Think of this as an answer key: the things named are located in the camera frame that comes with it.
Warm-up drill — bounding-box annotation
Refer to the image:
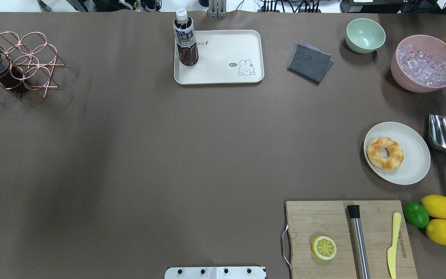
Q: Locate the glazed ring donut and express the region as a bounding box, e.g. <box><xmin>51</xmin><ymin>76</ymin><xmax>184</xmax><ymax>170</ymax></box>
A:
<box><xmin>366</xmin><ymin>137</ymin><xmax>404</xmax><ymax>170</ymax></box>

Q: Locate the white round plate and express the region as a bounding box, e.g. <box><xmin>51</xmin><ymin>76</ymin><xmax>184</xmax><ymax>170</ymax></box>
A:
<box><xmin>364</xmin><ymin>122</ymin><xmax>431</xmax><ymax>185</ymax></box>

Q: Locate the cream rabbit serving tray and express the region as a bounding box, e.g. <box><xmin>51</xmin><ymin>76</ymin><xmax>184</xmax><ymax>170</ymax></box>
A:
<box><xmin>173</xmin><ymin>30</ymin><xmax>265</xmax><ymax>85</ymax></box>

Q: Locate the upright dark tea bottle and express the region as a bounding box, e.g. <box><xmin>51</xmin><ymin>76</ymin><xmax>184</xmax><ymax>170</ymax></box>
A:
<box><xmin>173</xmin><ymin>8</ymin><xmax>199</xmax><ymax>66</ymax></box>

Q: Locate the folded grey cloth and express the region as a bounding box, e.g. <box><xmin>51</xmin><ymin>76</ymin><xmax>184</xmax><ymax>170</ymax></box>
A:
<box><xmin>287</xmin><ymin>44</ymin><xmax>333</xmax><ymax>83</ymax></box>

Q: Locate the bamboo cutting board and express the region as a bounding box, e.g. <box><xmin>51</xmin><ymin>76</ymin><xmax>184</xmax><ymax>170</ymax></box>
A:
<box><xmin>285</xmin><ymin>201</ymin><xmax>402</xmax><ymax>279</ymax></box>

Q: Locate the half lemon slice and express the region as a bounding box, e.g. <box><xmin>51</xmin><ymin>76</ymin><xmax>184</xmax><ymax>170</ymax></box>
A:
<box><xmin>311</xmin><ymin>236</ymin><xmax>337</xmax><ymax>261</ymax></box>

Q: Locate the mint green bowl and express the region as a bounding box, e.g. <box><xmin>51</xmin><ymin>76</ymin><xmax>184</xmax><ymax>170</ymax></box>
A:
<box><xmin>345</xmin><ymin>18</ymin><xmax>386</xmax><ymax>53</ymax></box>

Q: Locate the steel muddler black tip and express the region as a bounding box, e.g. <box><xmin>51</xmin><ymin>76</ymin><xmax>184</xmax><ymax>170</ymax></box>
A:
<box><xmin>347</xmin><ymin>205</ymin><xmax>371</xmax><ymax>279</ymax></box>

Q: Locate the yellow plastic knife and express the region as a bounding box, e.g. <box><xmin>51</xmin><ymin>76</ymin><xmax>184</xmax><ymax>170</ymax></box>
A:
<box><xmin>386</xmin><ymin>212</ymin><xmax>401</xmax><ymax>279</ymax></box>

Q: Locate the green lime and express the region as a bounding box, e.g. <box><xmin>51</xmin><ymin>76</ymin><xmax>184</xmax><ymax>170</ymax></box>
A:
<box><xmin>402</xmin><ymin>202</ymin><xmax>429</xmax><ymax>229</ymax></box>

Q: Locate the pink bowl of ice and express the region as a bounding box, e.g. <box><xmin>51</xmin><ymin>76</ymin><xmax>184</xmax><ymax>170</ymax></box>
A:
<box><xmin>391</xmin><ymin>34</ymin><xmax>446</xmax><ymax>93</ymax></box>

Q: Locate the upper yellow lemon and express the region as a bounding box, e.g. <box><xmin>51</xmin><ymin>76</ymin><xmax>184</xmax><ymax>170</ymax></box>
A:
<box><xmin>420</xmin><ymin>195</ymin><xmax>446</xmax><ymax>219</ymax></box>

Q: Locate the yellow lemon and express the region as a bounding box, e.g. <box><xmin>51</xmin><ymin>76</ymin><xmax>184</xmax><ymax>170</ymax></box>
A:
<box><xmin>420</xmin><ymin>195</ymin><xmax>446</xmax><ymax>219</ymax></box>
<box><xmin>425</xmin><ymin>219</ymin><xmax>446</xmax><ymax>245</ymax></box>

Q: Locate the lower yellow lemon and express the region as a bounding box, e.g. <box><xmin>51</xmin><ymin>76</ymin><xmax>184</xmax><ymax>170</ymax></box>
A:
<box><xmin>425</xmin><ymin>219</ymin><xmax>446</xmax><ymax>245</ymax></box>

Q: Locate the aluminium frame post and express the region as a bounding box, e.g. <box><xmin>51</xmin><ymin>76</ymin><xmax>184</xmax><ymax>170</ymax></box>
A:
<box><xmin>208</xmin><ymin>0</ymin><xmax>228</xmax><ymax>18</ymax></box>

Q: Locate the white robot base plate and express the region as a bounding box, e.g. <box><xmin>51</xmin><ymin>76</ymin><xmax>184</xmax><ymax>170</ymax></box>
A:
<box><xmin>164</xmin><ymin>266</ymin><xmax>267</xmax><ymax>279</ymax></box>

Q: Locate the copper wire bottle rack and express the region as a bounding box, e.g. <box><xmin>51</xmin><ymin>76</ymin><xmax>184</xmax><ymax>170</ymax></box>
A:
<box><xmin>0</xmin><ymin>31</ymin><xmax>65</xmax><ymax>98</ymax></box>

